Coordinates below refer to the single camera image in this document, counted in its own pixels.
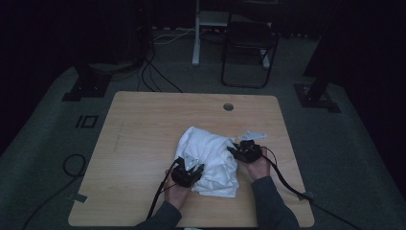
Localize white metal stand frame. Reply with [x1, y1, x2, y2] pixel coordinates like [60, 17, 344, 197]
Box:
[191, 0, 272, 70]

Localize black stand with flat base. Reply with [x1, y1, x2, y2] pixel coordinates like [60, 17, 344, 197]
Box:
[293, 0, 342, 114]

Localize black looped floor cable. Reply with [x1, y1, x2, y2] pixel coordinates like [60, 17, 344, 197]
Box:
[22, 153, 87, 230]

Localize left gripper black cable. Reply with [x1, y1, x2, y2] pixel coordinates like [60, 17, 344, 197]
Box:
[146, 159, 180, 222]

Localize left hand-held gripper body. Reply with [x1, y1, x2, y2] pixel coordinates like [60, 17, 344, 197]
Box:
[170, 155, 199, 189]

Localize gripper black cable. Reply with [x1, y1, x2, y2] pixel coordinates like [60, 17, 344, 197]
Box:
[260, 146, 363, 230]
[146, 159, 180, 222]

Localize person's left hand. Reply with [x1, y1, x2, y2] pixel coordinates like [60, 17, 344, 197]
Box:
[164, 170, 193, 211]

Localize black folding chair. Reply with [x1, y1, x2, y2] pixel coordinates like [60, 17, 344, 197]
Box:
[220, 18, 281, 90]

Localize black stand with square base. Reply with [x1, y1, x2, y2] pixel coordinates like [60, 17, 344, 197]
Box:
[61, 61, 113, 103]

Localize black floor cables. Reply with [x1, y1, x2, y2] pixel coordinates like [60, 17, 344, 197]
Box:
[137, 44, 184, 94]

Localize person's right hand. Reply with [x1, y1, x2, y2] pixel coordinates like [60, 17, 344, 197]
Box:
[244, 147, 272, 182]

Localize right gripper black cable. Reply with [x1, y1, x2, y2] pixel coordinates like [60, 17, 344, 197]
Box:
[260, 146, 363, 230]

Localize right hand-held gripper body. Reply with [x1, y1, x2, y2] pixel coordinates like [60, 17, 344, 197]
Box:
[237, 129, 268, 164]

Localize white floor cable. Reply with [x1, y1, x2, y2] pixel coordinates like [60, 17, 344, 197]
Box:
[152, 28, 196, 45]

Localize white pleated skirt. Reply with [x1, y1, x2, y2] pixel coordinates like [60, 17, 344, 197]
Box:
[174, 126, 241, 198]

